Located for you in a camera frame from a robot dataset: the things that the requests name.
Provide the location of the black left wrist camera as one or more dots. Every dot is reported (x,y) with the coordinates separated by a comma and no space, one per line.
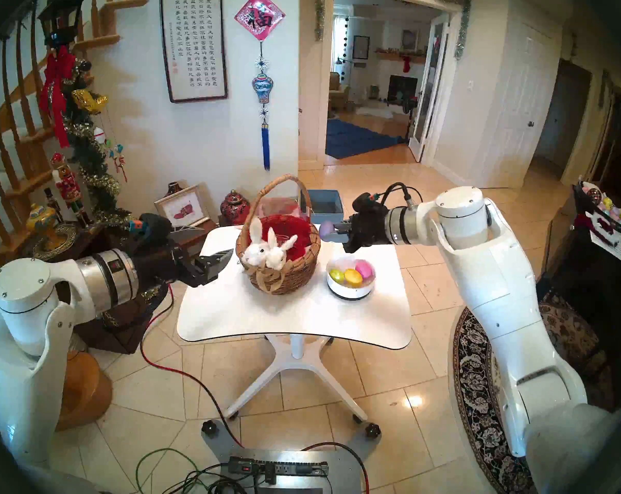
(153,228)

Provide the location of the white paper sheet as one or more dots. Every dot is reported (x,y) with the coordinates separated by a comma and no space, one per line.
(611,248)

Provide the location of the gold foil ornament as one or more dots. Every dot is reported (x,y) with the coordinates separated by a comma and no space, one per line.
(89,102)

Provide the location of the white fur rug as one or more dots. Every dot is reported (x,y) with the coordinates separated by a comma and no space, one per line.
(375,112)

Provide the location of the pink easter egg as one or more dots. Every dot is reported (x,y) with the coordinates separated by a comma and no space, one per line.
(365,269)

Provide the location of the red white santa hat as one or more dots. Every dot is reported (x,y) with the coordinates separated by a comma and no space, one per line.
(596,224)

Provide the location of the small black nutcracker figure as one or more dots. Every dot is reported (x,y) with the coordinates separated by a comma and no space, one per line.
(53,205)

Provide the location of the wooden stair railing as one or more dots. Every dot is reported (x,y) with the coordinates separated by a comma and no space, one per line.
(22,153)

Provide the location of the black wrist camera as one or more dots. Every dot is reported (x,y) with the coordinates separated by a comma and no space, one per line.
(367,202)
(153,228)

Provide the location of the dark wooden side table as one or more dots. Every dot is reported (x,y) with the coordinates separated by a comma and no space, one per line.
(120,333)

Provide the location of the large patterned oriental rug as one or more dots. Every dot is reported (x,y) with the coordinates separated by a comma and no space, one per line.
(470,385)

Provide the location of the white glass french door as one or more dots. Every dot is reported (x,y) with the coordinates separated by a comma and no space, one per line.
(429,86)

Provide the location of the black grand piano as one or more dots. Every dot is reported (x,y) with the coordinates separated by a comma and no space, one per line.
(599,302)

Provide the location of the silver green tinsel garland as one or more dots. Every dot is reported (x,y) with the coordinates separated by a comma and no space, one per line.
(462,30)

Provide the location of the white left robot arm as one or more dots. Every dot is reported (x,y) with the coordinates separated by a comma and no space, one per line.
(27,318)

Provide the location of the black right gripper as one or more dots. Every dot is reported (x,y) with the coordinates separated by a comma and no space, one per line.
(367,230)

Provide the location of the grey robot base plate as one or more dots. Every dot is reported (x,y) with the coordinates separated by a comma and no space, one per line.
(310,452)

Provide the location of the red ribbon bow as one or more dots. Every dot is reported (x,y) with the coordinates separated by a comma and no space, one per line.
(55,91)

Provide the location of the black power strip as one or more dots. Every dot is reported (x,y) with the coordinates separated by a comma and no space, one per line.
(279,468)

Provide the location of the blue floor rug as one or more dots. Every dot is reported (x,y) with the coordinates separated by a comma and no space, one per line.
(357,138)

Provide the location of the red diamond fu decoration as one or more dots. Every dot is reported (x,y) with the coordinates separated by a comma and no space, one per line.
(259,15)

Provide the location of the round wooden post base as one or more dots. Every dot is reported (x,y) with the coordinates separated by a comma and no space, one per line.
(84,395)

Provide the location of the red black lidded jar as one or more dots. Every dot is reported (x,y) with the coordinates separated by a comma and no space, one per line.
(235,208)

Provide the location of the yellow easter egg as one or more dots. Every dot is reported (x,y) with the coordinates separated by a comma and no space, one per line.
(353,277)

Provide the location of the red christmas stocking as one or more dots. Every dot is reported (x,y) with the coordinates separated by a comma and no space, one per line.
(406,65)

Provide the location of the blue open box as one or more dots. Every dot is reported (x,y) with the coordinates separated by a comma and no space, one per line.
(323,205)

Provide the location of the small dark vase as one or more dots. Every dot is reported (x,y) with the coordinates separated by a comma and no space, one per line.
(174,188)

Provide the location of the red nutcracker figure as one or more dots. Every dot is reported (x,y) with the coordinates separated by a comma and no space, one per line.
(69,187)

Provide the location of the decorated green christmas garland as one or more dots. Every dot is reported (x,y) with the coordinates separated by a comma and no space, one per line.
(91,158)

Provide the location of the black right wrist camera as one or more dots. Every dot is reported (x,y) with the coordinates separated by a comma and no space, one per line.
(367,202)

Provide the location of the small white plush bunny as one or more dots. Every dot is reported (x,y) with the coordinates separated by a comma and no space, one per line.
(277,259)

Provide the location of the purple easter egg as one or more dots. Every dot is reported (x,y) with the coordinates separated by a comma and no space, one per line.
(326,229)

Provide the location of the red tissue basket lining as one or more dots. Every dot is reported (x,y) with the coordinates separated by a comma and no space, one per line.
(295,235)

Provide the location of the blue vase tassel ornament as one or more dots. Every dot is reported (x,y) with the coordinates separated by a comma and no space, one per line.
(262,89)

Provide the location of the green glitter easter egg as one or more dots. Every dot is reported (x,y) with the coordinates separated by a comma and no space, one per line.
(336,276)

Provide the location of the large white plush bunny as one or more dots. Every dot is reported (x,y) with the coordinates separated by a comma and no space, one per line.
(256,251)

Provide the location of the tan armchair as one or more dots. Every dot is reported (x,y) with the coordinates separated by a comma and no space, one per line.
(339,91)

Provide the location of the yellow ornate vase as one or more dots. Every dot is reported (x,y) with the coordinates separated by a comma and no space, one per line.
(41,220)

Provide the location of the framed red shoe picture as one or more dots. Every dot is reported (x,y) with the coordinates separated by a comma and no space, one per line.
(183,207)

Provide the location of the wooden mantel shelf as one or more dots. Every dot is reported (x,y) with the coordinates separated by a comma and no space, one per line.
(393,57)

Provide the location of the black fireplace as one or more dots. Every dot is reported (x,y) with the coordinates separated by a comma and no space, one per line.
(402,89)

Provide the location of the white round bowl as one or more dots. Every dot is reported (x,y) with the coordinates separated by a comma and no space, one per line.
(351,292)

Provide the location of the white table pedestal base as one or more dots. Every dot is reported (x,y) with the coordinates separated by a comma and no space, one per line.
(295,359)

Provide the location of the black lantern lamp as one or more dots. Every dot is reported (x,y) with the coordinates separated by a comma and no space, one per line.
(61,19)

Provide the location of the black framed wall picture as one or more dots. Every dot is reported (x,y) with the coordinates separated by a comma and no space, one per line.
(361,47)

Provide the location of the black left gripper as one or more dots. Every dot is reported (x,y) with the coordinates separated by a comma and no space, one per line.
(161,264)

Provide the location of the black tray of ornaments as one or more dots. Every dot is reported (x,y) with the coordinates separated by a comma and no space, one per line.
(601,205)

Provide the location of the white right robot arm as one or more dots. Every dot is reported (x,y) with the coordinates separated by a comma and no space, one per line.
(496,292)

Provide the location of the ornate brass plate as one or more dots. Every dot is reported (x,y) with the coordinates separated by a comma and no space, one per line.
(58,243)

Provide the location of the framed chinese calligraphy scroll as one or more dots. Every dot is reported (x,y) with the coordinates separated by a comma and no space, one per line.
(193,42)

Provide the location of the tan burlap bow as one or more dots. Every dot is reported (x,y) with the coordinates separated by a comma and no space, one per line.
(269,279)

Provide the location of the pale framed wall picture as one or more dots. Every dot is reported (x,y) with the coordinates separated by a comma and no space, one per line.
(410,40)

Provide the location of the white panel door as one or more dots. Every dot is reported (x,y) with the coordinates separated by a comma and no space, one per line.
(519,107)

